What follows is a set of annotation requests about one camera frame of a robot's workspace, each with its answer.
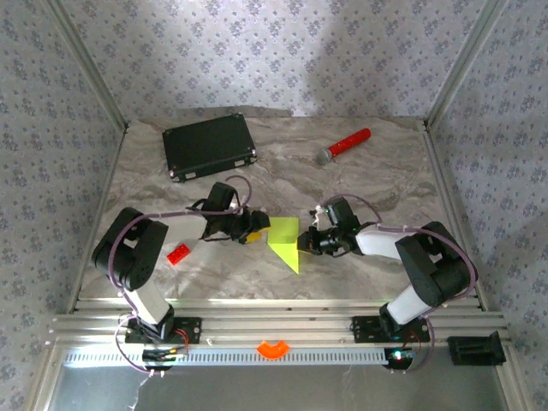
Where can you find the controller board with LED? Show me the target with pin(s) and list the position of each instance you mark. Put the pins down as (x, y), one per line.
(398, 356)

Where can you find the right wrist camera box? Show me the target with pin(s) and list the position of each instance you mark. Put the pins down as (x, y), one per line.
(319, 216)

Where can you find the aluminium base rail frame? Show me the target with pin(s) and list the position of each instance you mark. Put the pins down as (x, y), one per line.
(274, 325)

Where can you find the yellow-green paper sheet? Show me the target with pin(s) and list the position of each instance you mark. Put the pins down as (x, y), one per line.
(284, 240)

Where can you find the grey sheet metal panel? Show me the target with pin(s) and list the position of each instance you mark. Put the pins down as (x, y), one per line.
(278, 389)

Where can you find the orange semicircle plastic piece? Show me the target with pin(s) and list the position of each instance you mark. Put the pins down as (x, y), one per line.
(272, 351)

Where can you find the aluminium corner post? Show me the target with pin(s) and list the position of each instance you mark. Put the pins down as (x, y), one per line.
(463, 64)
(89, 64)

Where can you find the black plastic bracket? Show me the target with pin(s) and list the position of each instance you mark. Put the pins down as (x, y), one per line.
(475, 349)

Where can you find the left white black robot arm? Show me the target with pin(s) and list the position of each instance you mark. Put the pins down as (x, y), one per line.
(128, 252)

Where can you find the red toy microphone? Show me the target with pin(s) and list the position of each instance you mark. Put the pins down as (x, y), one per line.
(349, 141)

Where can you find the aluminium side rail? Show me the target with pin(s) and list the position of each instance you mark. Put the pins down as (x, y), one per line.
(112, 171)
(443, 171)

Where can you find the black controller board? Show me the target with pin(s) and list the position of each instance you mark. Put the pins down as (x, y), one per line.
(162, 355)

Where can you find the black hard case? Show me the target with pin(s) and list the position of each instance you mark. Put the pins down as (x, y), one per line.
(205, 145)

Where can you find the red toy brick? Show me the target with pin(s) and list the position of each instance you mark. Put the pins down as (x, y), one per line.
(178, 254)

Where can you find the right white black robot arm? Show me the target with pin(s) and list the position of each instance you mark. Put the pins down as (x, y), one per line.
(432, 265)

